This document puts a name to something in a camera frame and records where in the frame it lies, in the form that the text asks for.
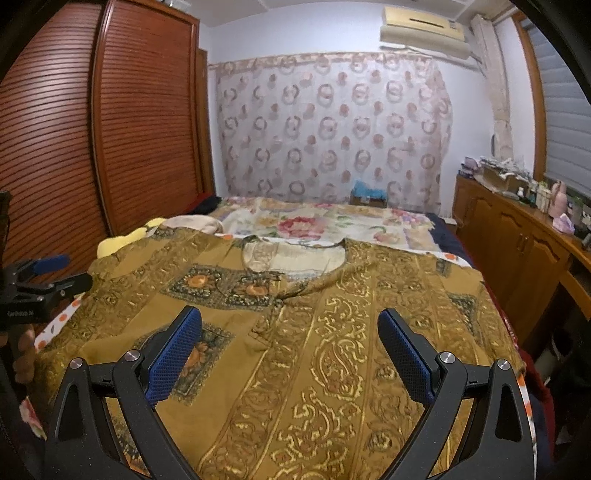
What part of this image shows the brown gold patterned shirt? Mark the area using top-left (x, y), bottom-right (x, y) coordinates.
top-left (34, 226), bottom-right (528, 480)

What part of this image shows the left hand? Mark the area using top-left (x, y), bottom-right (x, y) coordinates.
top-left (0, 324), bottom-right (35, 385)

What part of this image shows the yellow plush toy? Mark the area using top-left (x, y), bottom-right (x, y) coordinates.
top-left (96, 218), bottom-right (165, 259)

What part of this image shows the wooden sideboard cabinet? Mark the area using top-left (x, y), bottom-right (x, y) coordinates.
top-left (453, 175), bottom-right (590, 343)

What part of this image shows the pink folded garment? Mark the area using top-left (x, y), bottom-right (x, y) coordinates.
top-left (160, 215), bottom-right (224, 235)

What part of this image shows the wooden louvered wardrobe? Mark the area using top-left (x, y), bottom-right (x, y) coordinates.
top-left (1, 1), bottom-right (215, 272)

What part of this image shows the pink tissue pack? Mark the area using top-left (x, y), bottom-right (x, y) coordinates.
top-left (552, 213), bottom-right (575, 236)

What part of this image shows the cardboard box with clutter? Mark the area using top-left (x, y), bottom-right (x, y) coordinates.
top-left (477, 156), bottom-right (529, 194)

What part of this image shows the floral quilt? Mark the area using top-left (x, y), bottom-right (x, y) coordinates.
top-left (211, 197), bottom-right (440, 251)

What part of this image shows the blue item on box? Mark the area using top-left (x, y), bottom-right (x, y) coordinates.
top-left (349, 181), bottom-right (388, 208)

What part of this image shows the circle pattern lace curtain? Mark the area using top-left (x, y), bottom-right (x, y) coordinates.
top-left (212, 50), bottom-right (453, 212)

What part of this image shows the grey window blind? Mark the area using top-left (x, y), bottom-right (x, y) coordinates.
top-left (522, 20), bottom-right (591, 197)

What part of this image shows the beige side curtain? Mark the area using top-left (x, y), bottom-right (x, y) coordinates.
top-left (471, 14), bottom-right (514, 160)

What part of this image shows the wall air conditioner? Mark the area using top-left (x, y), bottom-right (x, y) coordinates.
top-left (380, 6), bottom-right (472, 60)

